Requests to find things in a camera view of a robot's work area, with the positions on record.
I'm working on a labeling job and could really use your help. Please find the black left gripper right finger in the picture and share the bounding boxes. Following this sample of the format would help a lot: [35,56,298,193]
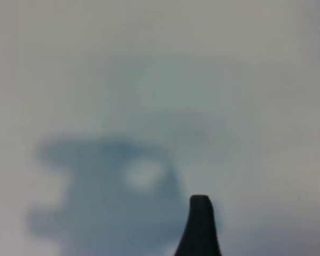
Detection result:
[204,195,222,256]

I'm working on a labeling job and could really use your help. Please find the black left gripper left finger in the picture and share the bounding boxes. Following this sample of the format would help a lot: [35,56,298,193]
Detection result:
[174,195,205,256]

